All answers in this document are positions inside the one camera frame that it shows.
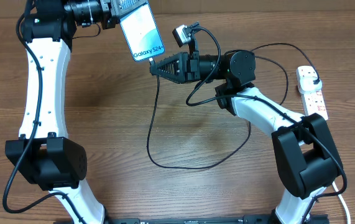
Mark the white power strip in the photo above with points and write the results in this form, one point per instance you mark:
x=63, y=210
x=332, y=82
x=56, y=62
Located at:
x=313, y=102

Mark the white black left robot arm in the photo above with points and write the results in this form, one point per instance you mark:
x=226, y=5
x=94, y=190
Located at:
x=43, y=153

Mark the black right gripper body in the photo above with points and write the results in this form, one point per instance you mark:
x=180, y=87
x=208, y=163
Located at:
x=193, y=63

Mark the white charger adapter plug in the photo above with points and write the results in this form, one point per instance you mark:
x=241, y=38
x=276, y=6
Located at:
x=307, y=85

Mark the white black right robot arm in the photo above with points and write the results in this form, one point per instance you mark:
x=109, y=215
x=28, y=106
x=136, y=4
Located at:
x=305, y=153

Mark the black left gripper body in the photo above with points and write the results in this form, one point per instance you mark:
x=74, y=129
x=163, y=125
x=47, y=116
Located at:
x=109, y=18

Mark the blue Galaxy smartphone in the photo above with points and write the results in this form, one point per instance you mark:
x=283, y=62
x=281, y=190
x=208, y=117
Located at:
x=141, y=33

